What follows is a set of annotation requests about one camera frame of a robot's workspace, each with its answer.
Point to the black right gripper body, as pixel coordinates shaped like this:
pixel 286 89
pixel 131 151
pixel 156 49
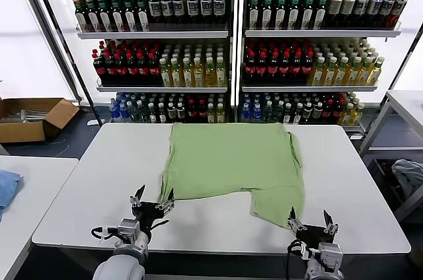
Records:
pixel 312 235

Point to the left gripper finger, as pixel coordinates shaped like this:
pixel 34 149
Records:
pixel 167 204
pixel 136 201

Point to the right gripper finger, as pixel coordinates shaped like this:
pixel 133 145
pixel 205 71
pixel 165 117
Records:
pixel 331 227
pixel 295 224

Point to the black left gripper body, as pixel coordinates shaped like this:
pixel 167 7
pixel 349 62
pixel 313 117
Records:
pixel 148 214

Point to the light green t-shirt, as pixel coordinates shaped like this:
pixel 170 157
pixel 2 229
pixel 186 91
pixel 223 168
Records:
pixel 231 161

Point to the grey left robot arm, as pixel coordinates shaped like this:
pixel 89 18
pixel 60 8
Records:
pixel 122 266

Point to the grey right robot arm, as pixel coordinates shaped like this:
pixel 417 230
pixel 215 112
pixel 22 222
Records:
pixel 325 270

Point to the dark storage crate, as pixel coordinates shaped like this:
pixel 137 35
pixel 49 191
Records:
pixel 386 177

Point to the blue water bottle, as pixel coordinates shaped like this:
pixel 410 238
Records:
pixel 124 113
pixel 246 113
pixel 256 113
pixel 114 113

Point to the small white floor object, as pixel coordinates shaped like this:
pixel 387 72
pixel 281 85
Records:
pixel 92 123

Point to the grey white cloth pile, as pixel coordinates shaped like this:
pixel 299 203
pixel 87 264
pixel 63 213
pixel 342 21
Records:
pixel 409 174

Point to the blue folded cloth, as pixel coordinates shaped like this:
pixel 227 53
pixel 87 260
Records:
pixel 8 187

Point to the yellow tea bottle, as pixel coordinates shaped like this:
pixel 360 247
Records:
pixel 187 75
pixel 165 75
pixel 220 75
pixel 365 73
pixel 330 73
pixel 353 73
pixel 376 72
pixel 342 73
pixel 176 75
pixel 209 75
pixel 198 75
pixel 318 73

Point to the red cap cola bottle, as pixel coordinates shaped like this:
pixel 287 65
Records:
pixel 295 68
pixel 272 68
pixel 131 68
pixel 142 68
pixel 261 68
pixel 249 68
pixel 307 68
pixel 153 68
pixel 284 68
pixel 120 68
pixel 109 68
pixel 98 68

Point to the clear plastic packs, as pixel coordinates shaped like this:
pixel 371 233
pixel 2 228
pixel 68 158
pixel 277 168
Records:
pixel 33 115

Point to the brown cardboard box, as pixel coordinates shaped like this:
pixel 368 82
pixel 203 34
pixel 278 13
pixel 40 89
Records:
pixel 20 133

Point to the white metal shelf rack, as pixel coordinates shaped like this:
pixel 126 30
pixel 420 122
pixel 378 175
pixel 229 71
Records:
pixel 314 33
pixel 148 34

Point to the dark slanted pole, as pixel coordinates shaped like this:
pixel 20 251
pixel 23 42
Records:
pixel 404 60

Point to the green cap white label bottle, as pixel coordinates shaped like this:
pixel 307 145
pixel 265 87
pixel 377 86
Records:
pixel 267 11
pixel 293 11
pixel 142 12
pixel 80 12
pixel 280 11
pixel 92 12
pixel 307 11
pixel 320 11
pixel 253 11
pixel 130 12
pixel 117 12
pixel 104 12

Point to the white cap blue label bottle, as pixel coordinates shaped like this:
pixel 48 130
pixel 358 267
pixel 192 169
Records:
pixel 399 6
pixel 154 7
pixel 192 7
pixel 361 7
pixel 178 7
pixel 205 7
pixel 386 7
pixel 373 7
pixel 218 7
pixel 166 7

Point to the white cap beige label bottle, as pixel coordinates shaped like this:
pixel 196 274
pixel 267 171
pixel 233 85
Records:
pixel 347 7
pixel 335 7

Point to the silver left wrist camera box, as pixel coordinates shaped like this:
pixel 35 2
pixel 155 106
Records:
pixel 129 227

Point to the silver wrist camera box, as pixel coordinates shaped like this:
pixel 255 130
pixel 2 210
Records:
pixel 129 227
pixel 330 253

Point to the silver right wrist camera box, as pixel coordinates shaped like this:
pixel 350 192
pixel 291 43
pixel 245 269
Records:
pixel 330 253

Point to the grey metal frame table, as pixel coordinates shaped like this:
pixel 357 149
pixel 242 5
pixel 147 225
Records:
pixel 408 100

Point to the thin black frame pole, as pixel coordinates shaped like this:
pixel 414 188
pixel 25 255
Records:
pixel 59 29

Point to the grey slanted frame pole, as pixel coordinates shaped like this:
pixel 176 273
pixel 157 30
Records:
pixel 48 29

